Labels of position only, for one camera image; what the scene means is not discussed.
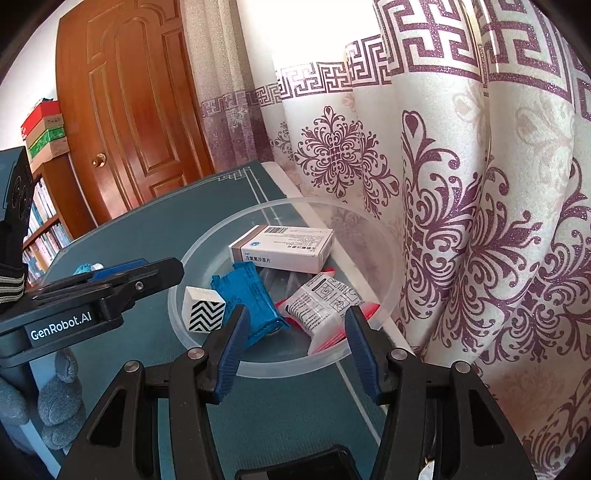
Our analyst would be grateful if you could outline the row of books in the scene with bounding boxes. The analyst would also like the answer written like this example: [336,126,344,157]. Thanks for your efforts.
[23,178,70,283]

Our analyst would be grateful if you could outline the blue snack packet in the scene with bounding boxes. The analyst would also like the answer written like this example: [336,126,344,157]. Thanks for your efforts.
[210,267,289,350]

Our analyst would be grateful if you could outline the cardboard box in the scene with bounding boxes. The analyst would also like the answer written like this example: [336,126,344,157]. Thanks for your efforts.
[28,138,71,174]

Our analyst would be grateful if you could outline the red box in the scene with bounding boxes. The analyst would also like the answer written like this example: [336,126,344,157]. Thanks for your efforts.
[20,100,62,141]

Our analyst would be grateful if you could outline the wooden bookshelf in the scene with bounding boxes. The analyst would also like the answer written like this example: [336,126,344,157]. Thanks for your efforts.
[21,152,100,287]

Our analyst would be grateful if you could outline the clear plastic bowl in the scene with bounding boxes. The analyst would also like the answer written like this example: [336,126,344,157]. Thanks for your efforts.
[167,198,408,376]

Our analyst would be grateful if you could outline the person's left hand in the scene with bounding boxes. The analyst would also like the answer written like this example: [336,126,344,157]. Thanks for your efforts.
[0,348,88,453]

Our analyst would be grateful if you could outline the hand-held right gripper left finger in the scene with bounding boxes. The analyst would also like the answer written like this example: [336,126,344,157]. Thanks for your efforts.
[55,304,252,480]

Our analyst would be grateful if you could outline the brown wooden door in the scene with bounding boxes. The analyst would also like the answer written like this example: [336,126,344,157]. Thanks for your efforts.
[55,0,218,227]

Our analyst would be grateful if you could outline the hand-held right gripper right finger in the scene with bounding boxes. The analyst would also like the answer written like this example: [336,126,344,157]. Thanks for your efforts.
[344,305,539,480]

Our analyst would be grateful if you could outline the black white zigzag cube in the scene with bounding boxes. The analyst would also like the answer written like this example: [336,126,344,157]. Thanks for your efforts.
[182,286,227,333]

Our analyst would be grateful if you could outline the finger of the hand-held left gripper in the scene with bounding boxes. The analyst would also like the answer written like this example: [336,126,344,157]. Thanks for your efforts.
[92,257,185,323]
[28,260,151,302]

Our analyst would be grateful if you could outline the green box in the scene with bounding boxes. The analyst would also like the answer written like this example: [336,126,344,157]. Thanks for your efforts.
[25,127,68,160]

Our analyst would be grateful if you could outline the white purple patterned curtain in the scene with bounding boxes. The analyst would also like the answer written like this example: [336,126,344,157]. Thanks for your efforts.
[185,0,591,480]

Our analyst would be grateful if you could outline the white red snack packet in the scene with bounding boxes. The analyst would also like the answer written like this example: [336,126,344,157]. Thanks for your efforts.
[276,271,382,356]

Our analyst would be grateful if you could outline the white medicine box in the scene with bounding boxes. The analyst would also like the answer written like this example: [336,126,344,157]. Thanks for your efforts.
[228,224,334,274]

